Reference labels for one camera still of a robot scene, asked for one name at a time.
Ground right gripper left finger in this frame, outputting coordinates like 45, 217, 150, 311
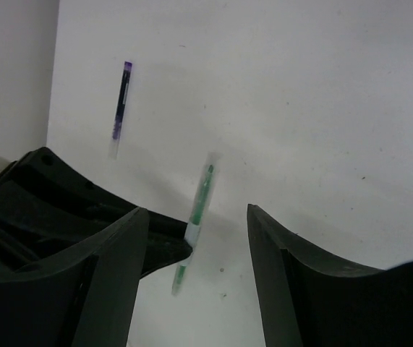
0, 208, 149, 346

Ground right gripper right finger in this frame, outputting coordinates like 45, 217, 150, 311
247, 205, 413, 346

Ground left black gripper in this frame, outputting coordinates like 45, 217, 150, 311
0, 147, 148, 278

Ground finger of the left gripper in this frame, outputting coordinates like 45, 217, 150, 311
140, 231, 192, 278
133, 205, 187, 239

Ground green pen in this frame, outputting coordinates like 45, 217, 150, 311
171, 152, 221, 296

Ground purple pen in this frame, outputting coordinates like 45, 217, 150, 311
109, 61, 132, 159

